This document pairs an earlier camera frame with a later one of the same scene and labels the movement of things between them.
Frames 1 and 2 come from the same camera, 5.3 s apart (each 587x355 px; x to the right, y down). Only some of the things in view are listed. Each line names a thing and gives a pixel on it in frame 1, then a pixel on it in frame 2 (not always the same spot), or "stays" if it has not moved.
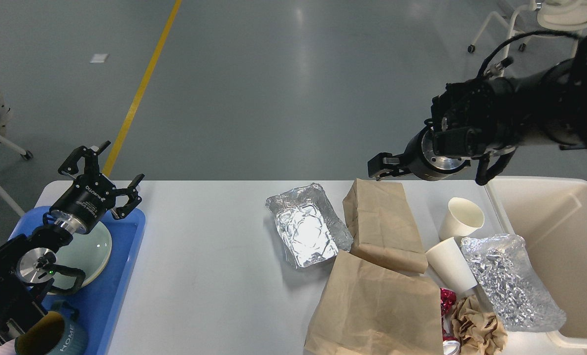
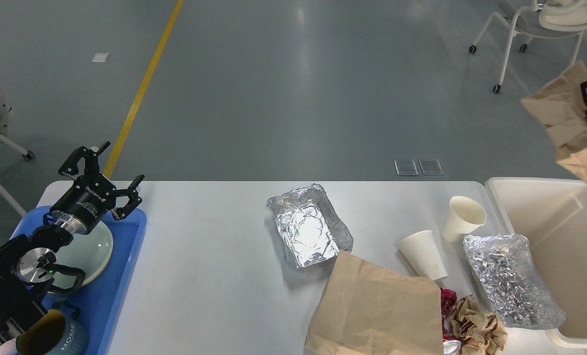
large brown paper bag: x=368 y=306 stays
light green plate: x=88 y=253 stays
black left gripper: x=82 y=207 stays
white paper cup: x=449 y=265 to x=421 y=250
